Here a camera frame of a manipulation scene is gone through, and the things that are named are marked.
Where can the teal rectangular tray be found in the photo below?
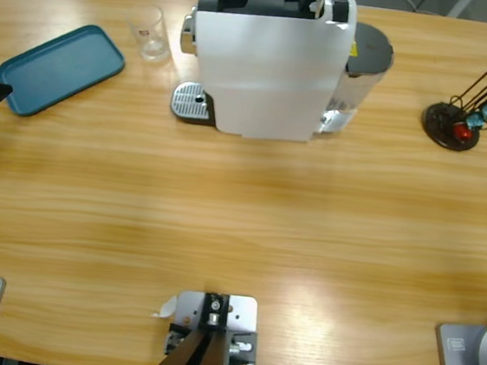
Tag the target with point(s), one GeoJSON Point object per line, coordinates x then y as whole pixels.
{"type": "Point", "coordinates": [59, 69]}

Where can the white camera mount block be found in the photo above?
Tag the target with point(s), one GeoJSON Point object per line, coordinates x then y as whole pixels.
{"type": "Point", "coordinates": [243, 313]}

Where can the black capsule stand with rods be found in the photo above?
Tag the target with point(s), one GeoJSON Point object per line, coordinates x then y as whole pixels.
{"type": "Point", "coordinates": [443, 125]}

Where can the clear glass cup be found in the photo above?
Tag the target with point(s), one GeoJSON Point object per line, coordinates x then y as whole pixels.
{"type": "Point", "coordinates": [150, 33]}

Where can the white metal frame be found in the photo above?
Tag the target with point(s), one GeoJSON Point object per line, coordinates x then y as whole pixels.
{"type": "Point", "coordinates": [460, 7]}

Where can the white capsule coffee machine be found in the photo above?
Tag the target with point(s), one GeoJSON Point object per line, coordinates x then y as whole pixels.
{"type": "Point", "coordinates": [264, 71]}

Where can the white paper tag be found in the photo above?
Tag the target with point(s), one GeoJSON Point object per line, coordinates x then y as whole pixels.
{"type": "Point", "coordinates": [167, 307]}

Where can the dark camera mount post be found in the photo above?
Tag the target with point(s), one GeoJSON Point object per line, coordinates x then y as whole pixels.
{"type": "Point", "coordinates": [189, 364]}

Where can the red coffee capsule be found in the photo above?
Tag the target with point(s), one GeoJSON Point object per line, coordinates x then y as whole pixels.
{"type": "Point", "coordinates": [463, 132]}

